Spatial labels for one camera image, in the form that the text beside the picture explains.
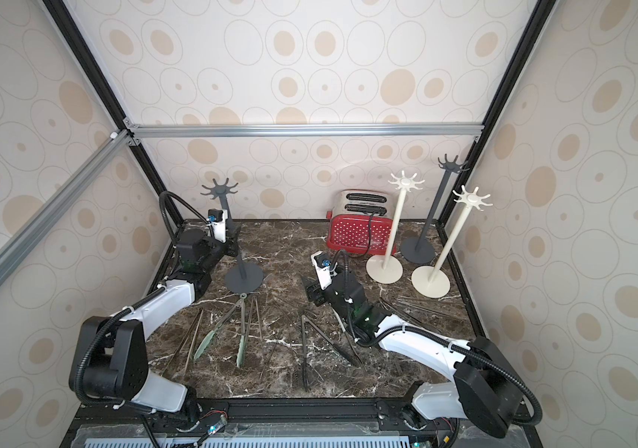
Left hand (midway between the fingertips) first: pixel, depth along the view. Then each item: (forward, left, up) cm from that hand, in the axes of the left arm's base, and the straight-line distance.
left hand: (242, 222), depth 85 cm
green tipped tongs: (-30, -1, -23) cm, 38 cm away
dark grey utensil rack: (-6, +5, -25) cm, 26 cm away
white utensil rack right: (-4, -64, -25) cm, 69 cm away
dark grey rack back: (+10, -62, -24) cm, 67 cm away
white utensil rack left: (0, -48, -23) cm, 53 cm away
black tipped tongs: (-30, -30, -25) cm, 49 cm away
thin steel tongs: (-20, -1, -25) cm, 31 cm away
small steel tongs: (-24, -32, -24) cm, 47 cm away
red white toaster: (+10, -38, -8) cm, 40 cm away
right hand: (-13, -25, -4) cm, 29 cm away
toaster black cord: (+6, -41, -15) cm, 44 cm away
